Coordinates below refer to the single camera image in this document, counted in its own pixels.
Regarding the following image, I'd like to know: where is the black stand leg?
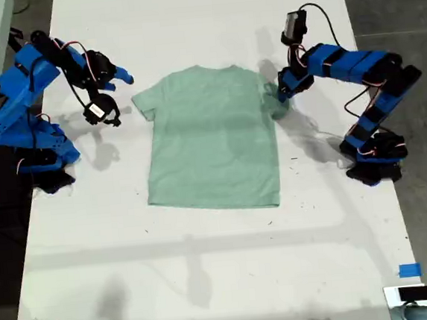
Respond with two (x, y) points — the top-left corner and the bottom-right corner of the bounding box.
(6, 27), (27, 51)

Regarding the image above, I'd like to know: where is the short black camera stalk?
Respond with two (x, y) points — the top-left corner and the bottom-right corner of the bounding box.
(87, 85), (107, 104)
(285, 43), (304, 72)

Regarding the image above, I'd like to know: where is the black camera box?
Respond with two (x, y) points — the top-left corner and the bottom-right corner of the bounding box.
(81, 92), (122, 130)
(278, 9), (311, 46)

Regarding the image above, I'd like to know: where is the small black box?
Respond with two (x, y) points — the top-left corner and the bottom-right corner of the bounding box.
(397, 285), (427, 302)

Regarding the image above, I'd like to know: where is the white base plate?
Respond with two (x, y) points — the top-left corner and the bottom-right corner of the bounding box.
(382, 282), (427, 310)

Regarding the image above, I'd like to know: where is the pale green T-shirt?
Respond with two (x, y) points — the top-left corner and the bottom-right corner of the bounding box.
(129, 58), (300, 220)

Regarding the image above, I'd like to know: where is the blue tape strip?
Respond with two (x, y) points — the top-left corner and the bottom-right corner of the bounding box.
(398, 262), (423, 278)

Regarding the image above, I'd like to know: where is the black camera cable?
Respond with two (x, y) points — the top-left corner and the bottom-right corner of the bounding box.
(299, 1), (341, 50)
(24, 47), (89, 116)

